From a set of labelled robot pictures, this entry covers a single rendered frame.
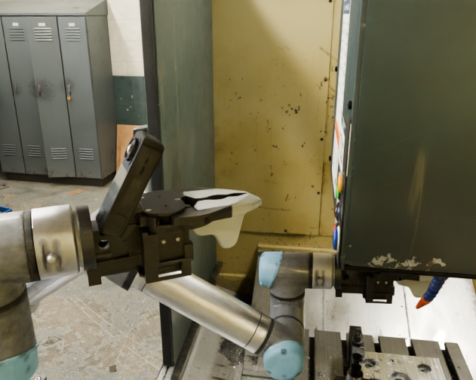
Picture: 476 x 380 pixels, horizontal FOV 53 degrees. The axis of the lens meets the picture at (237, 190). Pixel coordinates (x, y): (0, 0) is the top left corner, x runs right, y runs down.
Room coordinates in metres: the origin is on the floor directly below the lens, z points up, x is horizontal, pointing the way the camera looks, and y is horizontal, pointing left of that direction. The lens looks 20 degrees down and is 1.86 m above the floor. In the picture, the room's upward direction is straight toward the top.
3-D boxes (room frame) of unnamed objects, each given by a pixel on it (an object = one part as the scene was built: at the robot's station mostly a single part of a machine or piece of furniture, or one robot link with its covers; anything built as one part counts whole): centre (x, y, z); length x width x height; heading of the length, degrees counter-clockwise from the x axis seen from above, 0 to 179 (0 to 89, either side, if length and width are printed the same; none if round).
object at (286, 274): (0.89, -0.10, 1.35); 0.11 x 0.08 x 0.09; 81
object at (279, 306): (0.87, -0.11, 1.26); 0.11 x 0.08 x 0.11; 172
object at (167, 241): (0.49, 0.11, 1.63); 0.12 x 0.08 x 0.09; 111
